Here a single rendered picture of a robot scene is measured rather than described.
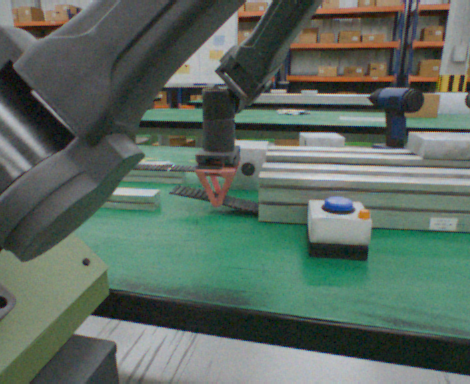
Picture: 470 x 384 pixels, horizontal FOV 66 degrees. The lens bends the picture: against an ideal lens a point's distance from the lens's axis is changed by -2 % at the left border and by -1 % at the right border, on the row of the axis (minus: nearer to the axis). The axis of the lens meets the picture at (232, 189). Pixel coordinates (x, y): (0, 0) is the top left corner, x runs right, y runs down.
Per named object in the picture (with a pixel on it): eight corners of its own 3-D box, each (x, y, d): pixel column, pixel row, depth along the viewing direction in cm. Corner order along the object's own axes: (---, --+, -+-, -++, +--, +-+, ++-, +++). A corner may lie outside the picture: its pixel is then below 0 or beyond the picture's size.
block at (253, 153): (223, 192, 80) (223, 149, 77) (231, 177, 92) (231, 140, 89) (264, 194, 79) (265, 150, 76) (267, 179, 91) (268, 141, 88)
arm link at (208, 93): (197, 84, 60) (230, 84, 59) (209, 83, 67) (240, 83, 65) (198, 125, 62) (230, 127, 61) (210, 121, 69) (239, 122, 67)
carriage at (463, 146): (420, 171, 74) (425, 138, 73) (404, 160, 85) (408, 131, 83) (504, 174, 72) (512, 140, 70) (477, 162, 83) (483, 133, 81)
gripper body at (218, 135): (240, 154, 70) (240, 115, 68) (232, 166, 61) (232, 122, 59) (207, 153, 71) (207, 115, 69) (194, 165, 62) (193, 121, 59)
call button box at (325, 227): (308, 257, 51) (311, 215, 49) (305, 230, 60) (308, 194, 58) (367, 261, 50) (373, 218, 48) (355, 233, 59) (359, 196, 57)
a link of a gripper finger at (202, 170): (238, 198, 70) (239, 150, 67) (233, 211, 63) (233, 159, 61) (204, 197, 71) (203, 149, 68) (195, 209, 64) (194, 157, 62)
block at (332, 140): (306, 175, 94) (308, 139, 91) (298, 165, 105) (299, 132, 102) (344, 175, 94) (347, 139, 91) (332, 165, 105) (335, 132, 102)
